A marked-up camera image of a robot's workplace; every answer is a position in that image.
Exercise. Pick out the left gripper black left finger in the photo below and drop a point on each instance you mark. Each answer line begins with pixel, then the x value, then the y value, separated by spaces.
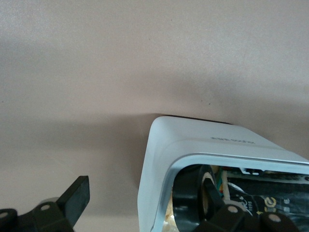
pixel 72 200

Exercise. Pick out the black tape roll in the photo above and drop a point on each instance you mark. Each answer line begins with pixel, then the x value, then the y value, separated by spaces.
pixel 186 193

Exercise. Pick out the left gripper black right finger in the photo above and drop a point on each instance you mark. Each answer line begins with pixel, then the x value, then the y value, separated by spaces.
pixel 231 220

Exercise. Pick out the teal snack packet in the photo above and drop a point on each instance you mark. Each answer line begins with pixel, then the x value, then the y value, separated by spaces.
pixel 220 183

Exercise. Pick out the small white lidded bin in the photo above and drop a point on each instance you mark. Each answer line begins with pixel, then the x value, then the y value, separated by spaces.
pixel 193 140

